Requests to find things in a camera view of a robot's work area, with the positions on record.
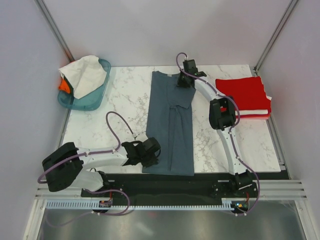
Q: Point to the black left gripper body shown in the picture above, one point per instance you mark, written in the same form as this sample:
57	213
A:
148	161

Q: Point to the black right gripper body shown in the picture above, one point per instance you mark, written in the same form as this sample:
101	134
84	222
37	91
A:
181	81

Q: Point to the grey-blue t-shirt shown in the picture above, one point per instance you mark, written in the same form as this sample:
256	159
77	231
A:
170	122

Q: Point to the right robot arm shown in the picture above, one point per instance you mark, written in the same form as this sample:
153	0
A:
222	112

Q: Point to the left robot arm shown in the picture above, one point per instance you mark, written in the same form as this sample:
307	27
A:
70	166

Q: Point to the folded red t-shirt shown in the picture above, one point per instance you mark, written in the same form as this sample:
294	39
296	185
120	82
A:
241	87
255	117

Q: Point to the folded red t-shirt bottom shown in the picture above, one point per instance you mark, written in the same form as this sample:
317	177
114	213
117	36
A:
255	117

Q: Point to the teal plastic bin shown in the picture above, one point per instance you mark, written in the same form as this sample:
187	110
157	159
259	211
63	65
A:
91	101

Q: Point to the folded white t-shirt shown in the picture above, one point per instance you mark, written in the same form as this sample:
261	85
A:
254	105

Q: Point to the dark green t-shirt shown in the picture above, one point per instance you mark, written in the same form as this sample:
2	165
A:
70	87

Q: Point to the crumpled white t-shirt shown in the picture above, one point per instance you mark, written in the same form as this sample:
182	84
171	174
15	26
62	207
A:
85	75

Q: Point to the orange t-shirt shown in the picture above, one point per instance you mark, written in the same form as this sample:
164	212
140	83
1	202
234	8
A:
63	86

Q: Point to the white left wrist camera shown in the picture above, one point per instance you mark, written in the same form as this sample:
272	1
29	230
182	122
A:
141	137

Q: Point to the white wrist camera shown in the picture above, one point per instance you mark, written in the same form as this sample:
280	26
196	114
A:
188	58
141	137

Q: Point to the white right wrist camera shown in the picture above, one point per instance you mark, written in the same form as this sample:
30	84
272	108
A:
188	58

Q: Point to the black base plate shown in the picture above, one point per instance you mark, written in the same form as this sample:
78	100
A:
201	188

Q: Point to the white slotted cable duct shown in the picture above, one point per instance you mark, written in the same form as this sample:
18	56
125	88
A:
73	204

